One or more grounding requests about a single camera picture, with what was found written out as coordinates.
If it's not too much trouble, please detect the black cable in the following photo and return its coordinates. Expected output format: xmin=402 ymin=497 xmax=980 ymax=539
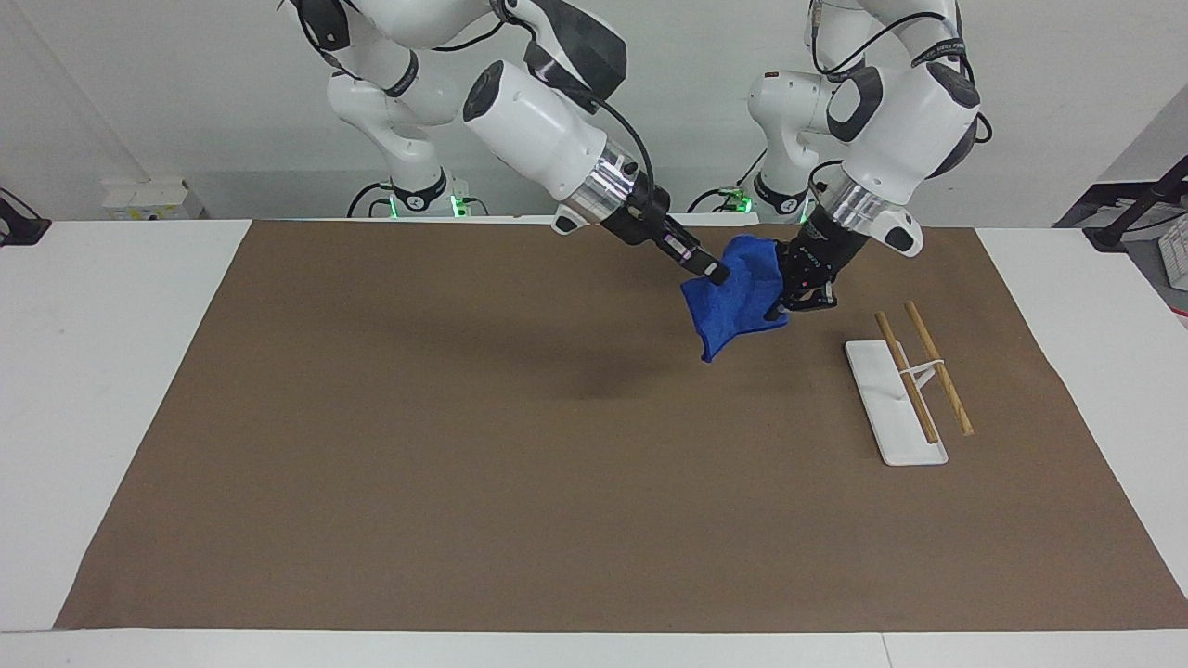
xmin=686 ymin=187 xmax=749 ymax=215
xmin=557 ymin=85 xmax=659 ymax=198
xmin=347 ymin=181 xmax=398 ymax=220
xmin=808 ymin=0 xmax=938 ymax=79

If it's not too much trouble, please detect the black stand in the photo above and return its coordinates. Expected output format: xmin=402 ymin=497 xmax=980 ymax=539
xmin=1052 ymin=154 xmax=1188 ymax=254
xmin=0 ymin=187 xmax=53 ymax=248

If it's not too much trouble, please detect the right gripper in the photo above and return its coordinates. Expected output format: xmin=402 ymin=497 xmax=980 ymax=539
xmin=601 ymin=182 xmax=704 ymax=266

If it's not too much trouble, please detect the blue towel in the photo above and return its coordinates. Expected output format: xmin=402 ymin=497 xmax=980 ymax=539
xmin=680 ymin=235 xmax=791 ymax=364

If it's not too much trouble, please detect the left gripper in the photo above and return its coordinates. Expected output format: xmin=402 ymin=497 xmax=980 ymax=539
xmin=763 ymin=215 xmax=872 ymax=324

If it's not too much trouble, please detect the white rack with wooden rods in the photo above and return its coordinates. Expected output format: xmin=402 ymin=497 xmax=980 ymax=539
xmin=844 ymin=300 xmax=976 ymax=468

